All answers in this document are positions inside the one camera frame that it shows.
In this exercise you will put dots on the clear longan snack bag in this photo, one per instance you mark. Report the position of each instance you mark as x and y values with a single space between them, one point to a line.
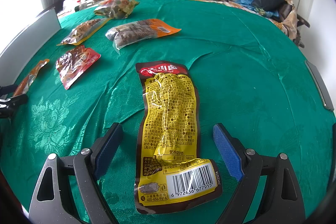
105 12
126 7

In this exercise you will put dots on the red snack packet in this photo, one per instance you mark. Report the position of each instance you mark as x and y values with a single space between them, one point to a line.
76 61

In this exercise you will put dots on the long yellow snack packet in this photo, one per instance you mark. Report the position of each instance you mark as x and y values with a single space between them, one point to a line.
168 121

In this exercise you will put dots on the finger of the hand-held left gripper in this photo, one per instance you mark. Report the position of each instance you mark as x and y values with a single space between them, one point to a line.
8 89
14 104

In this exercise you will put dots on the white box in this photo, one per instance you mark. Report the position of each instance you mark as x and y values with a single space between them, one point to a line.
26 40

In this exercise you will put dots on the orange snack packet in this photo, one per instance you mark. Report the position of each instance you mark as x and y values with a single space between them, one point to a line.
31 77

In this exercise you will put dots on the blue plastic bag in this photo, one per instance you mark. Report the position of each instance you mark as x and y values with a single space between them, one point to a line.
245 1

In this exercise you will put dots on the clear orange-label snack packet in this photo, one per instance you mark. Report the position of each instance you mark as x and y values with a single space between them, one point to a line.
136 32

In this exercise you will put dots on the beige floral blanket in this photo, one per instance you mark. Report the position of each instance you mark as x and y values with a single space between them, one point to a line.
288 16

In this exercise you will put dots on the grey phone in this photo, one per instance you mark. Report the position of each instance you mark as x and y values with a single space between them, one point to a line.
320 85

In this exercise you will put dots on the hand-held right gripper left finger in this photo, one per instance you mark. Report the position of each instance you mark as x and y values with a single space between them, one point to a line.
109 150

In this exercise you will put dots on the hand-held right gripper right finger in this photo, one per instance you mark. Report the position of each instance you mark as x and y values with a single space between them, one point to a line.
227 153

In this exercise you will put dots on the green bedspread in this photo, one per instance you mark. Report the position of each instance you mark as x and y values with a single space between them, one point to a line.
236 82

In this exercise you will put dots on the brown yellow snack packet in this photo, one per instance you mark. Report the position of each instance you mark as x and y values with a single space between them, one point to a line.
81 31

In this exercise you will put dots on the dark wooden chair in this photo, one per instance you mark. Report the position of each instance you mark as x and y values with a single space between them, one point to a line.
302 22

